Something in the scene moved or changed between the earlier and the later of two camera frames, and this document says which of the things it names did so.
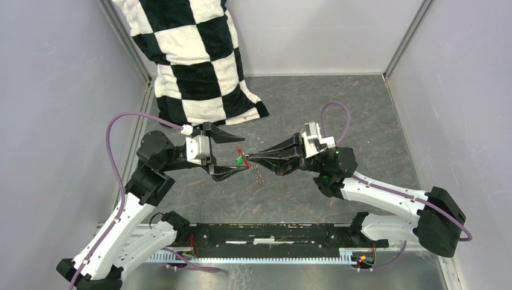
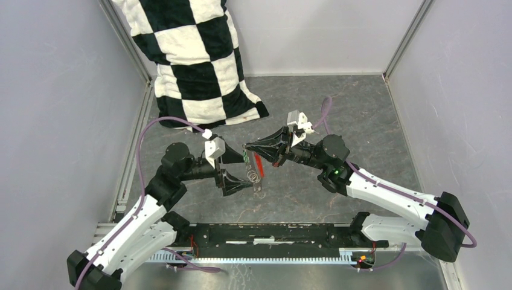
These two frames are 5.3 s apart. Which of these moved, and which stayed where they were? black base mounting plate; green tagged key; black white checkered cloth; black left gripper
Moved: black left gripper; green tagged key
Stayed: black white checkered cloth; black base mounting plate
